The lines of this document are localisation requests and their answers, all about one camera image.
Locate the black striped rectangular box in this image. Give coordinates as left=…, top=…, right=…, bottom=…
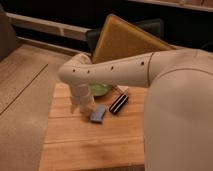
left=109, top=94, right=129, bottom=115

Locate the green ceramic bowl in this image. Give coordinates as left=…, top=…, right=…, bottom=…
left=90, top=84, right=111, bottom=97

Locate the yellow cushion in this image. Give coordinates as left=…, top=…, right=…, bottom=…
left=92, top=14, right=174, bottom=63

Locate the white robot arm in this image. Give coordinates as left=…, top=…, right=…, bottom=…
left=59, top=49, right=213, bottom=171

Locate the blue sponge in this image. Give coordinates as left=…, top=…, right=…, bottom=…
left=90, top=104, right=105, bottom=123

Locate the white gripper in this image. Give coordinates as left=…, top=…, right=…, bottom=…
left=69, top=84, right=96, bottom=114

